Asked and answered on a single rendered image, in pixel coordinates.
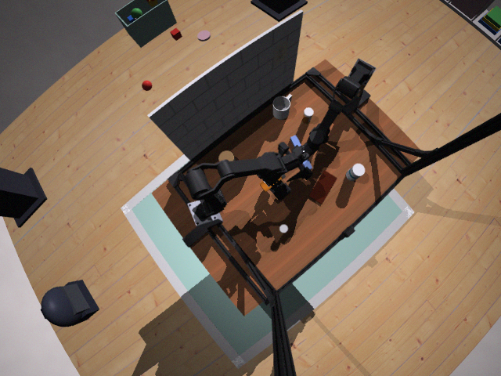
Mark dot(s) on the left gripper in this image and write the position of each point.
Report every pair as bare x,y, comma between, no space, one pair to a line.
279,189

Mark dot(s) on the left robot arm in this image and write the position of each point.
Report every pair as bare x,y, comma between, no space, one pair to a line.
268,165

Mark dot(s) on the grey metal mug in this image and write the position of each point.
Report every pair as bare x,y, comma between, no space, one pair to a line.
281,103

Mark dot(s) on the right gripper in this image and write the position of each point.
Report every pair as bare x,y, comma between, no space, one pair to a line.
305,173

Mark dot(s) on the blue flat bar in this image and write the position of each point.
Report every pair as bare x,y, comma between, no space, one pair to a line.
295,142

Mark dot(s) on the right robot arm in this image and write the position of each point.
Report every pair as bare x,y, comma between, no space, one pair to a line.
350,88

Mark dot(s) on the grey tiled wall panel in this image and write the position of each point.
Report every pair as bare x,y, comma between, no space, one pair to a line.
202,111

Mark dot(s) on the white cylindrical canister with teal band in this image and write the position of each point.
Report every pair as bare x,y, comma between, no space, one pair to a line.
355,172

